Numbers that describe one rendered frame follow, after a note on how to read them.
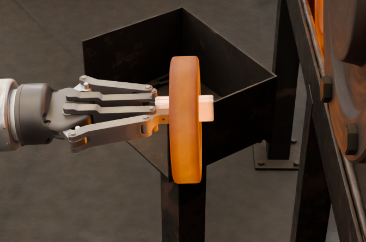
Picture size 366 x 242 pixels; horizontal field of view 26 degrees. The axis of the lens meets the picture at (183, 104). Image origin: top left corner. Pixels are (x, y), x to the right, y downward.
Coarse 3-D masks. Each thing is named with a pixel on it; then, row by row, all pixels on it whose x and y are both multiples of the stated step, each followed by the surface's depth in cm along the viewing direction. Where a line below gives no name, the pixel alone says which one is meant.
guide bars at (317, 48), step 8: (304, 0) 155; (304, 8) 152; (304, 16) 151; (312, 16) 149; (312, 24) 146; (312, 32) 143; (312, 40) 142; (320, 48) 138; (320, 56) 136; (320, 64) 133; (320, 72) 132; (344, 160) 111; (344, 168) 112; (352, 168) 109; (352, 176) 107; (352, 184) 106; (352, 192) 105; (360, 192) 105; (352, 200) 106; (360, 200) 103; (360, 208) 102; (360, 216) 101; (360, 224) 100
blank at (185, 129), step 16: (176, 64) 93; (192, 64) 93; (176, 80) 91; (192, 80) 91; (176, 96) 90; (192, 96) 90; (176, 112) 90; (192, 112) 90; (176, 128) 90; (192, 128) 90; (176, 144) 90; (192, 144) 90; (176, 160) 91; (192, 160) 91; (176, 176) 93; (192, 176) 93
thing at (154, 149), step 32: (128, 32) 136; (160, 32) 140; (192, 32) 140; (96, 64) 136; (128, 64) 140; (160, 64) 144; (224, 64) 135; (256, 64) 127; (224, 96) 119; (256, 96) 123; (160, 128) 132; (224, 128) 122; (256, 128) 127; (160, 160) 125; (192, 192) 139; (192, 224) 144
